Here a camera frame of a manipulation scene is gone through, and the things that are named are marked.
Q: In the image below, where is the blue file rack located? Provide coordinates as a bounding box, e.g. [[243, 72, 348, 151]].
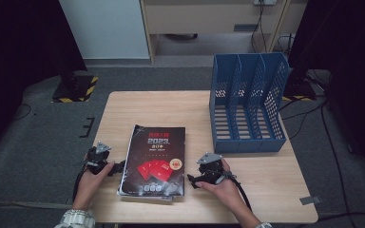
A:
[[208, 51, 291, 155]]

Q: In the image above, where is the left hand-held gripper cable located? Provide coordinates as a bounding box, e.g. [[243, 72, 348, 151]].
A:
[[71, 161, 89, 203]]

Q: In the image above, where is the grey tape piece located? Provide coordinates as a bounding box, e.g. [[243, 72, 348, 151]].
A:
[[298, 195, 322, 206]]

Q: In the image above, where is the right hand-held gripper cable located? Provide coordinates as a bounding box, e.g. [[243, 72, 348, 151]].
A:
[[221, 170, 254, 213]]

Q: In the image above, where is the magazine with red print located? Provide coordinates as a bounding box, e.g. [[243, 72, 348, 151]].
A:
[[117, 123, 187, 199]]

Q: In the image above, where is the person's left hand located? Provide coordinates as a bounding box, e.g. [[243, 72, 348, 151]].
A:
[[74, 154, 116, 204]]

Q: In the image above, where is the black hanging cable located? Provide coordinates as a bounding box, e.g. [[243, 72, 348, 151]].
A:
[[250, 3, 269, 54]]

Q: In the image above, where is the black floor cable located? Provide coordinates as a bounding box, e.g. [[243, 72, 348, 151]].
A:
[[319, 94, 355, 222], [12, 103, 32, 122]]

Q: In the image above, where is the black yellow striped stand base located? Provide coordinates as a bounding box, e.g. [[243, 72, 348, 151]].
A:
[[50, 74, 99, 104], [281, 79, 317, 103]]

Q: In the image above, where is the person's right hand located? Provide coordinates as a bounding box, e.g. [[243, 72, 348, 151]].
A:
[[195, 157, 244, 208]]

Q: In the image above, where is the hand-held gripper cable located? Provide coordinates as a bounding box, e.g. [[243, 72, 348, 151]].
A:
[[221, 170, 254, 213], [71, 161, 89, 203]]

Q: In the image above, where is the white power strip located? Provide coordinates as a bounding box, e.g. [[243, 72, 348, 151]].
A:
[[253, 0, 278, 7]]

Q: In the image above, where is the black floor tape mark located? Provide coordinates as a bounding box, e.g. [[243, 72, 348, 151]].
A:
[[78, 117, 96, 139]]

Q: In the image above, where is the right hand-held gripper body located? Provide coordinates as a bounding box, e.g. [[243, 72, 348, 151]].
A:
[[197, 152, 227, 187]]

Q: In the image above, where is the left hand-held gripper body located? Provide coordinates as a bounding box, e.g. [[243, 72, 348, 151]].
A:
[[85, 142, 114, 176]]

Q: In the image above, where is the black curtain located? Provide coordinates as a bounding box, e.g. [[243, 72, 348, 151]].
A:
[[288, 0, 365, 181], [0, 0, 88, 165]]

